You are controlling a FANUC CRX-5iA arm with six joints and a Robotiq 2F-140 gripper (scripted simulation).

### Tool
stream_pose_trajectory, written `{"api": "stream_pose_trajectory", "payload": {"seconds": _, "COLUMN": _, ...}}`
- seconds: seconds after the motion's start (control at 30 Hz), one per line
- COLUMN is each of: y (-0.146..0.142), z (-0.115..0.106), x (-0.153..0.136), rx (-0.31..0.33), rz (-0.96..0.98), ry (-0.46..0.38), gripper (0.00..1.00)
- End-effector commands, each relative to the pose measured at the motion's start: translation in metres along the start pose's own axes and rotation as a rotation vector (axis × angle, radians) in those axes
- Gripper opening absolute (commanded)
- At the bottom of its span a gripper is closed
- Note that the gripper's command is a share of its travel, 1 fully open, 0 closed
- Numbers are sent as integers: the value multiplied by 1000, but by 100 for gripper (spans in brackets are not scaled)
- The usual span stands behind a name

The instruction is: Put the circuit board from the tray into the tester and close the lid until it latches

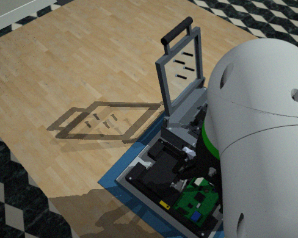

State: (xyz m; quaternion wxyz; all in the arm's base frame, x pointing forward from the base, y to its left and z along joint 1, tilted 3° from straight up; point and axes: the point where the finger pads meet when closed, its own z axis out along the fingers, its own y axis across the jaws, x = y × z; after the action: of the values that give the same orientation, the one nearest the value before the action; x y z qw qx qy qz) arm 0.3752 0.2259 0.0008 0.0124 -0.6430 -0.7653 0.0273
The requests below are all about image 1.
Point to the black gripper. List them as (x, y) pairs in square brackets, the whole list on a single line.
[(192, 172)]

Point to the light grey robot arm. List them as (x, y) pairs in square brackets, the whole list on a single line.
[(252, 99)]

